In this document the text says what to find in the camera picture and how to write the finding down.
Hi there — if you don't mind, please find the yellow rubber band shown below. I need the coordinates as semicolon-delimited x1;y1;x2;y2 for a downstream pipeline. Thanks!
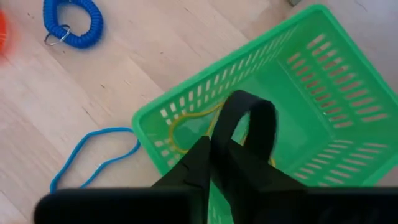
167;102;276;167

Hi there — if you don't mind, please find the blue rubber band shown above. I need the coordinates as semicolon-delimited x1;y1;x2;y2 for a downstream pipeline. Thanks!
49;126;141;194

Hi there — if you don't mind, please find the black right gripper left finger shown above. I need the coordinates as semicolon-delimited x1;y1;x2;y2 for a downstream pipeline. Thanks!
151;136;212;189

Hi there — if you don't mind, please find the orange-red coil keychain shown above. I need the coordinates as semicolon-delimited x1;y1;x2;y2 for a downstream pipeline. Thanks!
0;9;10;55

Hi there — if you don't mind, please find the black wide rubber band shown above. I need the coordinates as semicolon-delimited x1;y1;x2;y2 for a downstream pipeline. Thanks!
211;90;277;162

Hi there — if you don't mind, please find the blue coil keychain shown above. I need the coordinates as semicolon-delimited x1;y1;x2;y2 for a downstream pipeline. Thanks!
42;0;104;50

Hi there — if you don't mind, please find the green plastic basket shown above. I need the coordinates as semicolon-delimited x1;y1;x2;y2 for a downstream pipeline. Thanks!
131;3;398;224

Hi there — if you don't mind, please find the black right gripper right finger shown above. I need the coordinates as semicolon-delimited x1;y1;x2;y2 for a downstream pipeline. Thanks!
211;139;307;190

